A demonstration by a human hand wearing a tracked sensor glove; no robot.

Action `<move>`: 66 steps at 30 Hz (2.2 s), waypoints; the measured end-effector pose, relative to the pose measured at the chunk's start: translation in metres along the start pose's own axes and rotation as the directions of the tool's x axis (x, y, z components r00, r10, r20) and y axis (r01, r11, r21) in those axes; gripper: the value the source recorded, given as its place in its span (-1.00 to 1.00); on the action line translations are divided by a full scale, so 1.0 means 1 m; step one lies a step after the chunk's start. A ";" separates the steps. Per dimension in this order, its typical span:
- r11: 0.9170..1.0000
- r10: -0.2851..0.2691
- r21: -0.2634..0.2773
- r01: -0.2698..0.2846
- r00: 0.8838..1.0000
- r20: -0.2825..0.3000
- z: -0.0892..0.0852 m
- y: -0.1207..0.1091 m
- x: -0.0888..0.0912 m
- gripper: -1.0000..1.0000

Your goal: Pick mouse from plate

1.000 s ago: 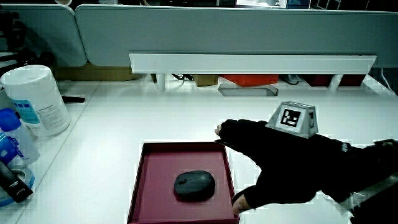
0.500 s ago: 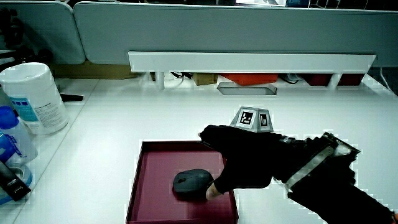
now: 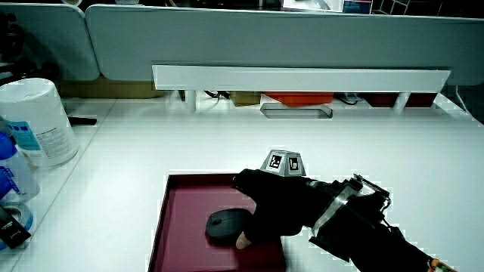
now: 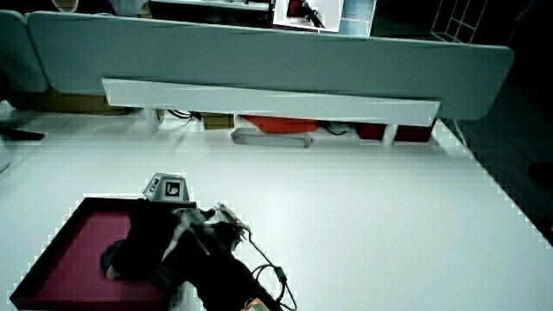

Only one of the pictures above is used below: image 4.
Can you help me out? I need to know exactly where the person's right hand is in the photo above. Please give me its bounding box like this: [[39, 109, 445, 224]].
[[105, 172, 252, 294]]

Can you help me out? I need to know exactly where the black mouse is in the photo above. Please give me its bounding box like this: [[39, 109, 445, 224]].
[[99, 239, 127, 277]]

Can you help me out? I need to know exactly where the maroon square plate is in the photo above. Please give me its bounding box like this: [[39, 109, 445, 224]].
[[9, 196, 198, 311]]

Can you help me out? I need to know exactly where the person's right forearm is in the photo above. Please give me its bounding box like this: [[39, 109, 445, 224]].
[[185, 245, 282, 311]]

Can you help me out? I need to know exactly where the small brown box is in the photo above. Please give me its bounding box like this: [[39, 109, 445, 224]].
[[201, 112, 236, 131]]

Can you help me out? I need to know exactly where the grey flat bar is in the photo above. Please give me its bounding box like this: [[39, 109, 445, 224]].
[[230, 127, 314, 149]]

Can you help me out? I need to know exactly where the cardboard box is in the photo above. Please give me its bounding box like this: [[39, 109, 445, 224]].
[[7, 87, 133, 117]]

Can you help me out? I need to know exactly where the orange box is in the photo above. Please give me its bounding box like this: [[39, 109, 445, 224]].
[[240, 114, 321, 135]]

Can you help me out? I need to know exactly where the white desk shelf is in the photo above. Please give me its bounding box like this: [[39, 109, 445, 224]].
[[101, 77, 442, 147]]

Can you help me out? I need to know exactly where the long grey desk divider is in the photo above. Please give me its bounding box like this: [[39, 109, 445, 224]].
[[26, 10, 516, 122]]

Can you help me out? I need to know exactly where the short grey desk divider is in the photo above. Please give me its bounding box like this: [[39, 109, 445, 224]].
[[0, 9, 50, 94]]

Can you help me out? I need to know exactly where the red box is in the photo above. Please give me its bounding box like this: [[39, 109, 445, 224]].
[[354, 122, 435, 143]]

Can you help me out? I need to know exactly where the computer monitor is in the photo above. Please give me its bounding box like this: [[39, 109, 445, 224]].
[[272, 0, 378, 37]]

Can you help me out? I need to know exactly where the white grid rack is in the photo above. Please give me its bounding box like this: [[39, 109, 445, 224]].
[[430, 0, 492, 45]]

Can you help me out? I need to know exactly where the black glove cable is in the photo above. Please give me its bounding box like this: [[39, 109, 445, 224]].
[[244, 227, 299, 311]]

